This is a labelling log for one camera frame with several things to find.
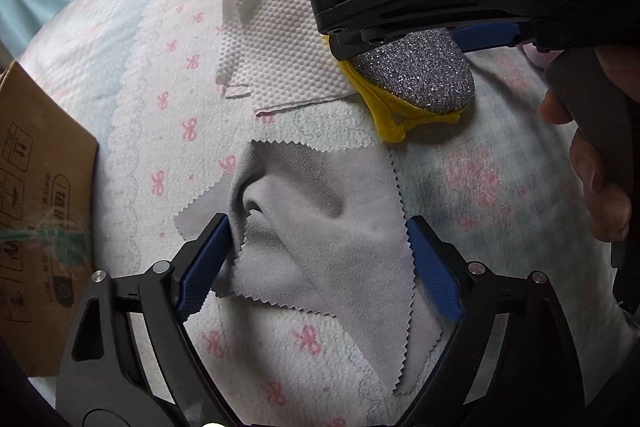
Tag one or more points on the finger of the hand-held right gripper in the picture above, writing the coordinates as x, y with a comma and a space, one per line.
365, 19
487, 34

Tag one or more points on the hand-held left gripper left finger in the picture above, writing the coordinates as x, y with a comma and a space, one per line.
209, 259

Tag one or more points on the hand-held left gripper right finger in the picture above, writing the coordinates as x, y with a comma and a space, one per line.
434, 264

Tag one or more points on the silver glitter yellow sponge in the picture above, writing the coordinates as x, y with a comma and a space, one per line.
420, 74

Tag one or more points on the grey microfiber cloth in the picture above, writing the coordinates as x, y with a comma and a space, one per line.
320, 217

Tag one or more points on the person's right hand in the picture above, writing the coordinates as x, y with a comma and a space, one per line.
602, 187

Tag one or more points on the white embossed paper towel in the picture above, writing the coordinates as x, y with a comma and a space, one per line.
280, 37

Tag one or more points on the brown cardboard box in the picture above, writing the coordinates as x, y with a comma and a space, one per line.
40, 207

